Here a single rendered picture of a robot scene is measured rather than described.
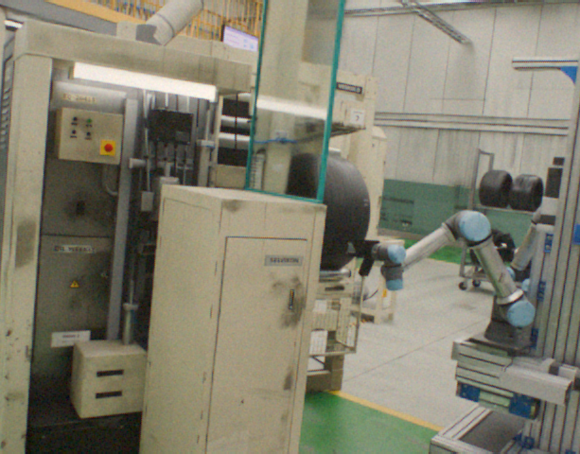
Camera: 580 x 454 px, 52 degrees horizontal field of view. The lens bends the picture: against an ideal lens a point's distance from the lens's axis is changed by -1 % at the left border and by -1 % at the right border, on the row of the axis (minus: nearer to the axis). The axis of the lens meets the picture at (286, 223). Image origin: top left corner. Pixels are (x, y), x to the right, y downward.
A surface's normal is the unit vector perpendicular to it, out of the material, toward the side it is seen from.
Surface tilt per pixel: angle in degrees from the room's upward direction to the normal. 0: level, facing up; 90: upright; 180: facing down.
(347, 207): 79
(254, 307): 90
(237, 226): 90
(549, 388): 90
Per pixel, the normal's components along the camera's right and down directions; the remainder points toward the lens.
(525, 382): -0.59, 0.01
